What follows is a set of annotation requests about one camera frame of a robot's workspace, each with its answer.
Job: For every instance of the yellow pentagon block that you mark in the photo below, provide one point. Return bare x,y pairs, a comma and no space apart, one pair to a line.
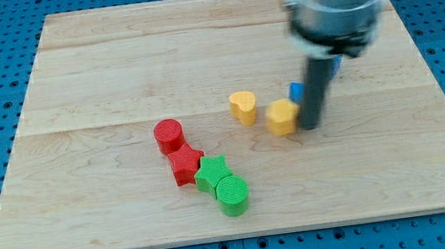
281,117

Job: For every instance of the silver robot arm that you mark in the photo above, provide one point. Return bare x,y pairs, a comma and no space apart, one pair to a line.
324,29

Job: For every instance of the blue cube block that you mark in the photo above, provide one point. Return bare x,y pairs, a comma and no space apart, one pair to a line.
296,92

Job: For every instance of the yellow heart block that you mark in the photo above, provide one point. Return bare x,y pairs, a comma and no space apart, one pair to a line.
243,107

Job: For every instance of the green star block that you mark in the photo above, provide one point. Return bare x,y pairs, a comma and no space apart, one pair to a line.
211,171

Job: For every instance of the red star block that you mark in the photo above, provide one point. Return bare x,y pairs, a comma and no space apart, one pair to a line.
185,164

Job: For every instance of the red cylinder block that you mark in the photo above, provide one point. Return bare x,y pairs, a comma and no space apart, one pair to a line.
169,135

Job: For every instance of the green cylinder block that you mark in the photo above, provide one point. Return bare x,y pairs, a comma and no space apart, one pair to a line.
232,194

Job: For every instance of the wooden board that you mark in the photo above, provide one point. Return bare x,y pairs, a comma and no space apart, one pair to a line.
85,170

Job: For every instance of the blue block behind rod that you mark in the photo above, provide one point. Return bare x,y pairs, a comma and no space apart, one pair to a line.
336,62

